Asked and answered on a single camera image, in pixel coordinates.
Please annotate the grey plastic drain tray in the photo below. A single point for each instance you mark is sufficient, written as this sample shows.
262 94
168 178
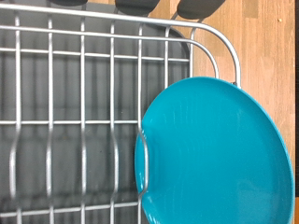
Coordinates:
65 93

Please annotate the blue plate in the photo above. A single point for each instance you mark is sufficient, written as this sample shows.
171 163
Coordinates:
218 155

